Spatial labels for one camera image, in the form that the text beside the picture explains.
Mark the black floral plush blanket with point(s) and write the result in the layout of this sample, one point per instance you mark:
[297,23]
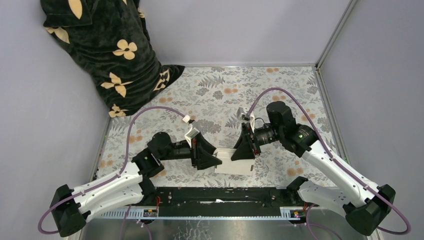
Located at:
[109,40]

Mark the floral patterned table cloth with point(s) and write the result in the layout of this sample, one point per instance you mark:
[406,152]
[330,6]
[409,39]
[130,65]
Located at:
[211,96]

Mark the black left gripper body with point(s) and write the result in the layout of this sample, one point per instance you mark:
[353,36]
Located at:
[181,151]

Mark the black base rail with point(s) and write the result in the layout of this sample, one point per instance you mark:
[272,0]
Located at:
[270,196]

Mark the white cardboard paper box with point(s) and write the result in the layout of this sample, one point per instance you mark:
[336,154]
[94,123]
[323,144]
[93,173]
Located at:
[236,167]

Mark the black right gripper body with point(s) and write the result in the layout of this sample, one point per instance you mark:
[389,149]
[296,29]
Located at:
[267,134]

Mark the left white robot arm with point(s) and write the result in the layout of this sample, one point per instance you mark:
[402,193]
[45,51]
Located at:
[74,207]

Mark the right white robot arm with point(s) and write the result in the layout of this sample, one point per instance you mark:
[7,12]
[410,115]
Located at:
[362,202]

